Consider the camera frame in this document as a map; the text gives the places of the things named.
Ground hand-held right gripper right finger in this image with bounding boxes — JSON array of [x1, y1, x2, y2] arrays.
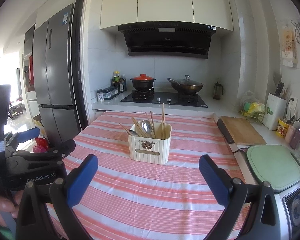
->
[[199, 155, 289, 240]]

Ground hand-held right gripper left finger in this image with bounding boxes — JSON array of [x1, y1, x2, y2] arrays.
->
[[15, 154, 99, 240]]

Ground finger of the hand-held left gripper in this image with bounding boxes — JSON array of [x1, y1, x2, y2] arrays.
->
[[15, 139, 76, 167], [5, 127, 40, 153]]

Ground white ribbed utensil holder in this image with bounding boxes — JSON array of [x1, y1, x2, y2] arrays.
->
[[128, 121, 172, 165]]

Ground large spoon with gold handle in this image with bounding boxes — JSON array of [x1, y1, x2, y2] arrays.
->
[[142, 119, 153, 138]]

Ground person's left hand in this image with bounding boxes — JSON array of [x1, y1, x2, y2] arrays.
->
[[0, 191, 23, 228]]

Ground yellow bag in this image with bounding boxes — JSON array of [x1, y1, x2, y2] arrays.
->
[[34, 120, 47, 138]]

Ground red bag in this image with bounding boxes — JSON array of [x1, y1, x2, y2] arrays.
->
[[32, 137, 49, 153]]

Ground black padded bar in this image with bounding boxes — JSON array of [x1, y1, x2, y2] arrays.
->
[[217, 119, 234, 144]]

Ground red hanging cloth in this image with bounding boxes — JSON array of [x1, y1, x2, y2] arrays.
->
[[28, 56, 34, 85]]

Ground wooden cutting board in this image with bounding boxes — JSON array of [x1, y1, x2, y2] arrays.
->
[[220, 116, 267, 145]]

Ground grey refrigerator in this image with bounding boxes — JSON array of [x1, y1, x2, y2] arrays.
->
[[31, 3, 82, 145]]

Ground pink striped tablecloth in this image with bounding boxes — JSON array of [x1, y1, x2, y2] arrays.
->
[[44, 111, 253, 240]]

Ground green cutting board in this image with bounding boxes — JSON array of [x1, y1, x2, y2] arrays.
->
[[246, 144, 300, 187]]

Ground dark glass cabinet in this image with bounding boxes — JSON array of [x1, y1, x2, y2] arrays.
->
[[22, 24, 37, 120]]

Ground steel sink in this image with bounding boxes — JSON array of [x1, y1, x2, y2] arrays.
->
[[281, 185, 300, 240]]

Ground green and yellow plastic bags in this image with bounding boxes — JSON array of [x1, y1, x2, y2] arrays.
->
[[239, 90, 265, 125]]

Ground yellow printed cup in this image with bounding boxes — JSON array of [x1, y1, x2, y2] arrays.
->
[[276, 117, 290, 137]]

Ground dark sauce bottle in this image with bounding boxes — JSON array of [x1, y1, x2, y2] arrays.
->
[[112, 71, 121, 87], [119, 74, 127, 92]]

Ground dark water jug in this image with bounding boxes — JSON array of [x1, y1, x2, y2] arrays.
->
[[213, 81, 224, 100]]

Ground blue and white bowl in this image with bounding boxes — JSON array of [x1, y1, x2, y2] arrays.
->
[[289, 197, 300, 227]]

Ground pink cup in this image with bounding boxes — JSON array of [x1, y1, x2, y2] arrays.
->
[[285, 124, 297, 142]]

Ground white knife block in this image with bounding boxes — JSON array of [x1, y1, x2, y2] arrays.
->
[[262, 93, 288, 131]]

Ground black gas hob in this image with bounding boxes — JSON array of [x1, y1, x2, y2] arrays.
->
[[120, 90, 208, 108]]

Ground purple soap bottle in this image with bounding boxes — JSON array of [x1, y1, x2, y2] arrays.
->
[[289, 120, 300, 150]]

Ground wok with glass lid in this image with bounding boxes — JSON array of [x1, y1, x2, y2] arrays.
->
[[167, 75, 204, 95]]

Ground black clay pot red lid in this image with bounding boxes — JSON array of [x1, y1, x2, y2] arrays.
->
[[130, 74, 156, 90]]

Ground black range hood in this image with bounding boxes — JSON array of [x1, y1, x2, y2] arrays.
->
[[118, 21, 217, 60]]

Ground hanging paper packet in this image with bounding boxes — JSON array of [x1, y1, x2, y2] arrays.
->
[[280, 25, 299, 67]]

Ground black handled knives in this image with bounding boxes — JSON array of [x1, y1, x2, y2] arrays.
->
[[274, 74, 285, 98]]

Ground white wall cabinet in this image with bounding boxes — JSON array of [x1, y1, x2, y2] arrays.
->
[[100, 0, 234, 32]]

